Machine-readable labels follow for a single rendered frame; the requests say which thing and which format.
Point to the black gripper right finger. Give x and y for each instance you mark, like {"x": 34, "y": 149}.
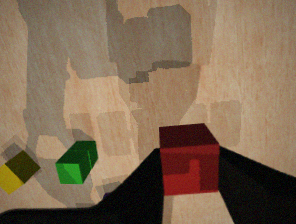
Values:
{"x": 255, "y": 193}

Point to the green block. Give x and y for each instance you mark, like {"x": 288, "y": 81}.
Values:
{"x": 89, "y": 146}
{"x": 73, "y": 167}

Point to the red block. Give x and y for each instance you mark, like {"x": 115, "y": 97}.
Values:
{"x": 190, "y": 159}

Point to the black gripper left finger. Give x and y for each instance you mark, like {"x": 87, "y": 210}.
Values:
{"x": 139, "y": 199}

